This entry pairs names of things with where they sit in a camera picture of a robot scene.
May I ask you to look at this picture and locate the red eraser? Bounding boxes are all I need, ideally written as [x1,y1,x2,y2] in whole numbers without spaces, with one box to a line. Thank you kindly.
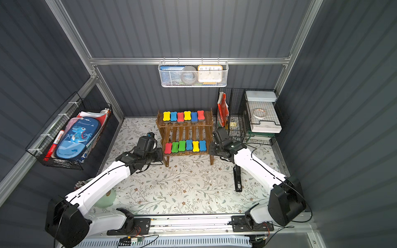
[197,110,205,122]
[164,143,172,155]
[177,112,185,123]

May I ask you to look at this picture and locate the blue eraser top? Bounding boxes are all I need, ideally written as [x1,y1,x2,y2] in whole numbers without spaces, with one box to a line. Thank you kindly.
[170,112,178,123]
[191,112,198,123]

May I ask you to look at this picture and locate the blue eraser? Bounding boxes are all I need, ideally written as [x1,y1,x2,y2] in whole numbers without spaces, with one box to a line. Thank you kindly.
[170,112,178,123]
[186,139,193,151]
[199,141,207,152]
[191,112,198,123]

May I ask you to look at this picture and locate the yellow eraser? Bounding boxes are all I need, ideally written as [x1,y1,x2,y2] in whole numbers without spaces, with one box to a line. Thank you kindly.
[184,111,191,122]
[163,111,171,123]
[192,141,200,153]

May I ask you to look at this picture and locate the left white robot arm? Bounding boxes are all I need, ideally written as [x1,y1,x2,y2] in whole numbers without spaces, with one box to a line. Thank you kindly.
[44,132,162,248]

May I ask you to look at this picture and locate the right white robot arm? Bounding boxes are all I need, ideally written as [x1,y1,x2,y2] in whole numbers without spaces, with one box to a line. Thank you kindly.
[209,128,308,228]

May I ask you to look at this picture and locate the wooden two-tier shelf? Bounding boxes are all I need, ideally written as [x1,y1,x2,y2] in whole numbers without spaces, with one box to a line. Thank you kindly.
[156,110,214,167]

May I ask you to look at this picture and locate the blue eraser bottom far right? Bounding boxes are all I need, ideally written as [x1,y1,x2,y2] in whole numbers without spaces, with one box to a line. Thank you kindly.
[199,141,207,152]

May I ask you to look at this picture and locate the red booklet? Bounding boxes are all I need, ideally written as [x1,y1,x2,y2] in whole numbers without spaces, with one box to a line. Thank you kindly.
[217,92,229,128]

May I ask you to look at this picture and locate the green eraser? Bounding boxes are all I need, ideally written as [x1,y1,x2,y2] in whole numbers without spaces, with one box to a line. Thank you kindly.
[178,141,186,153]
[171,142,179,154]

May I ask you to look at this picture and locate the clear tape roll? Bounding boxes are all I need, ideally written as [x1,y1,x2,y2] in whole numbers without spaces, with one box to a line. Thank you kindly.
[252,108,267,120]

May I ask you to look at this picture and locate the white paper tray stack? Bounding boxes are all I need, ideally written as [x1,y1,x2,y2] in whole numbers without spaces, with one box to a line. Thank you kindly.
[245,91,282,134]

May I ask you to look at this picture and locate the green pencil cup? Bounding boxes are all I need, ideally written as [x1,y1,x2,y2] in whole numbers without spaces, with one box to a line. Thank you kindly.
[94,189,116,209]

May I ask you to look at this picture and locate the bundle of pencils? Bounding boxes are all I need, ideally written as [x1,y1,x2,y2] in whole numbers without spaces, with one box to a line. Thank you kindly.
[74,181,88,190]

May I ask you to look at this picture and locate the blue dinosaur pencil case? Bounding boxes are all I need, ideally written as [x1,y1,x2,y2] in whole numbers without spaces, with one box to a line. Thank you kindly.
[55,117,100,160]

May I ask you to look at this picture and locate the white yellow alarm clock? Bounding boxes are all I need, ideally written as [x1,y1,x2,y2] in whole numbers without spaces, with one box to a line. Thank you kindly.
[197,65,223,84]

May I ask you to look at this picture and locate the grey tape roll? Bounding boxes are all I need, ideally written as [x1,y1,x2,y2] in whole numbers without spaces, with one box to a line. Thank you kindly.
[181,66,197,85]

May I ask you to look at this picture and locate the red white marker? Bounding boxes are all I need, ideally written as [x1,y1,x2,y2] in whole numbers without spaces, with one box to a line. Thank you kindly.
[43,130,65,161]

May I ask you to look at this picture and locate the blue box in basket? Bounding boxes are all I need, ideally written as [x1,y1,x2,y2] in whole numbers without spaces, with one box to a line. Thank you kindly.
[158,65,186,87]

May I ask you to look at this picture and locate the black wire desk organizer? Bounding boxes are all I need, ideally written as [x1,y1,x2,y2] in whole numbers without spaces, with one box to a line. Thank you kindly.
[218,88,283,145]

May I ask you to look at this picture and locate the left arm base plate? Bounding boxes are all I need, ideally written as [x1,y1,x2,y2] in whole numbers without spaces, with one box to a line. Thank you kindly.
[106,218,152,236]

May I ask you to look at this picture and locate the black wire side basket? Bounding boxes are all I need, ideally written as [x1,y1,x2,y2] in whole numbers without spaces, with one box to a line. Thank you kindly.
[26,92,112,171]

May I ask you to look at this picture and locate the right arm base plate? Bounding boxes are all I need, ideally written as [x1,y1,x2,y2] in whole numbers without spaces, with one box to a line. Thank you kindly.
[228,216,274,233]

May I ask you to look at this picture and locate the white wire hanging basket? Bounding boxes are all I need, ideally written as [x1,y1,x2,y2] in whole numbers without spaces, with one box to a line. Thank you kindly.
[158,60,229,88]

